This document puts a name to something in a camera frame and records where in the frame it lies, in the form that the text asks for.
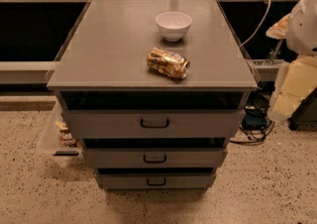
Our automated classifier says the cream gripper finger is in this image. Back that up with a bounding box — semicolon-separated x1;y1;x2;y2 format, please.
267;56;317;122
265;14;289;40

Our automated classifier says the grey drawer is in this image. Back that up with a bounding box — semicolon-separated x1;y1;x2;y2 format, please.
83;148;228;168
96;172;216;190
62;110;245;139

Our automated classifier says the metal diagonal rod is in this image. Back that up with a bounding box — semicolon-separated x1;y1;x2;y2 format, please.
265;39;284;65

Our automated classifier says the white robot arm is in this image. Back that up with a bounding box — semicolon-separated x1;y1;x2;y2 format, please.
266;0;317;122

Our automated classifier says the white power cable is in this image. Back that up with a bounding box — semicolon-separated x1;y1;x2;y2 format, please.
238;0;272;50

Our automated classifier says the black cable bundle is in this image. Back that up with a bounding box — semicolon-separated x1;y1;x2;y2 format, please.
229;92;275;146

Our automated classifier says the crushed gold soda can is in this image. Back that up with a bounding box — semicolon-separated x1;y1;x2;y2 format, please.
147;48;190;79

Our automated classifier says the white bowl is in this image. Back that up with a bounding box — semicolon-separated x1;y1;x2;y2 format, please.
156;12;192;42

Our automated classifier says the grey bottom drawer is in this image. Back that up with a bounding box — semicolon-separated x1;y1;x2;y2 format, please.
96;172;216;190

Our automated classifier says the grey middle drawer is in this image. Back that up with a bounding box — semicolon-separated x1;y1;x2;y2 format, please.
83;148;228;168

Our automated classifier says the grey top drawer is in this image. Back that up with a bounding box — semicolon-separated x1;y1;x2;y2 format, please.
62;110;245;139

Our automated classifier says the clear plastic storage bin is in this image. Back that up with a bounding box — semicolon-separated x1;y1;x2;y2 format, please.
36;103;84;168

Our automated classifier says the grey drawer cabinet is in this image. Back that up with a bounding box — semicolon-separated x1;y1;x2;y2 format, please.
48;0;257;176

